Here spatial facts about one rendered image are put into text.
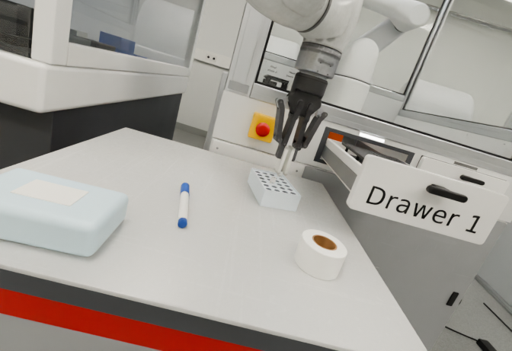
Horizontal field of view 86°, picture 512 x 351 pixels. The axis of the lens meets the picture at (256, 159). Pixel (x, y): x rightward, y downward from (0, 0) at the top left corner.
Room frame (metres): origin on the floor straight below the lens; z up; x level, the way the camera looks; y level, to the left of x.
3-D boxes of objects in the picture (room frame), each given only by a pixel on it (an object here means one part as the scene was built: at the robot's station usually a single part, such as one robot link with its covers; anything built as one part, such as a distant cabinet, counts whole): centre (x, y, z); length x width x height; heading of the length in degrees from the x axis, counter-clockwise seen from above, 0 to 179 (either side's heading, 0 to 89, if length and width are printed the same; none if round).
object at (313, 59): (0.65, -0.07, 1.07); 0.09 x 0.09 x 0.06
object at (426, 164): (0.86, -0.63, 0.87); 0.29 x 0.02 x 0.11; 94
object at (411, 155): (1.33, -0.33, 0.87); 1.02 x 0.95 x 0.14; 94
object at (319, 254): (0.38, -0.14, 0.78); 0.07 x 0.07 x 0.04
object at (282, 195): (0.59, -0.06, 0.78); 0.12 x 0.08 x 0.04; 19
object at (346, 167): (0.73, -0.33, 0.86); 0.40 x 0.26 x 0.06; 4
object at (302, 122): (0.65, -0.08, 0.93); 0.04 x 0.01 x 0.11; 19
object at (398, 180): (0.52, -0.34, 0.87); 0.29 x 0.02 x 0.11; 94
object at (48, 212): (0.29, 0.22, 0.78); 0.15 x 0.10 x 0.04; 97
